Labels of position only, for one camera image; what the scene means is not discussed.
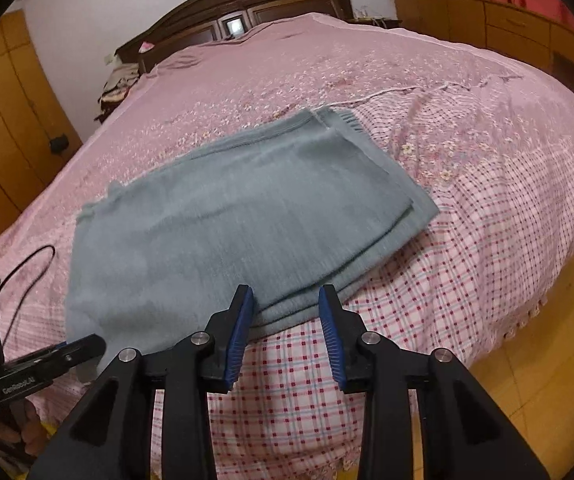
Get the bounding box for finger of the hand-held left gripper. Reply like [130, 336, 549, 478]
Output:
[32, 334, 105, 373]

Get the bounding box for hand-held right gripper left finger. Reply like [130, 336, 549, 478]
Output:
[29, 284, 256, 480]

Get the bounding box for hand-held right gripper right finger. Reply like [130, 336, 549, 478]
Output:
[318, 284, 550, 480]

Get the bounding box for grey pants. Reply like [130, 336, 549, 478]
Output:
[64, 106, 440, 356]

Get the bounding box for person's left hand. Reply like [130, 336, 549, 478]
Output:
[0, 397, 48, 466]

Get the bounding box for wooden wardrobe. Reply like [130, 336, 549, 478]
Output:
[0, 10, 84, 246]

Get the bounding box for dark wooden nightstand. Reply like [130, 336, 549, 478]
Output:
[93, 100, 118, 123]

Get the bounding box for bed with pink floral bedspread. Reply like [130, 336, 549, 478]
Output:
[0, 12, 574, 480]

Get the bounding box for pile of clothes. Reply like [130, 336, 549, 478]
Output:
[98, 62, 140, 106]

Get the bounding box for dark wooden headboard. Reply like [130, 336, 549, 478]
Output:
[114, 0, 355, 73]

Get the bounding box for wooden cabinet with drawers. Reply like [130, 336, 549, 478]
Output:
[392, 0, 574, 126]

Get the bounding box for black cable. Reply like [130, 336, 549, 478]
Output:
[0, 244, 56, 346]

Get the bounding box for white wire rack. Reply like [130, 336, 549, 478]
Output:
[354, 7, 388, 28]

